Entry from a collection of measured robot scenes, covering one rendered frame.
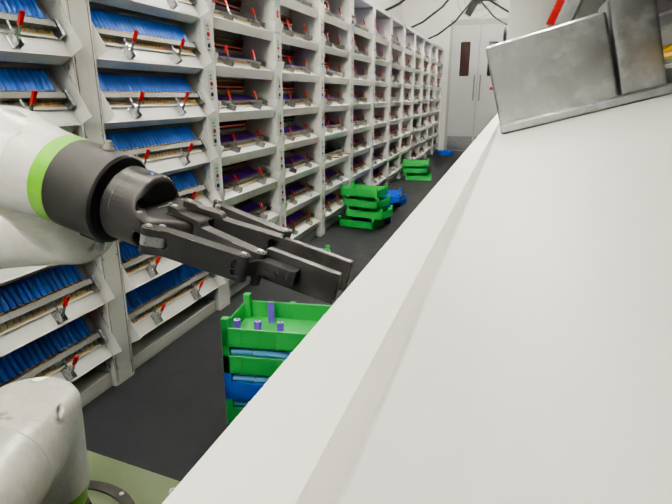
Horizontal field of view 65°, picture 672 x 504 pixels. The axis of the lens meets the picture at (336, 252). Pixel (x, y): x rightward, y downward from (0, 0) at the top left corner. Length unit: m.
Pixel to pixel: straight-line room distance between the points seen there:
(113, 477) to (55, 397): 0.29
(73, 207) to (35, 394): 0.36
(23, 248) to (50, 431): 0.24
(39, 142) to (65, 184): 0.06
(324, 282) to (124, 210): 0.20
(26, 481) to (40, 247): 0.27
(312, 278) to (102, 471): 0.72
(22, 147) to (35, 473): 0.39
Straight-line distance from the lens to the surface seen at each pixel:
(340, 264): 0.49
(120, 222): 0.53
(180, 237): 0.47
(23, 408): 0.81
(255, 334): 1.41
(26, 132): 0.60
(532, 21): 0.59
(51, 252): 0.72
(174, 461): 1.61
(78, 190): 0.54
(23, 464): 0.75
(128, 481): 1.06
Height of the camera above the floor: 0.97
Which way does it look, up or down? 17 degrees down
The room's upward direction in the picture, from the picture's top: straight up
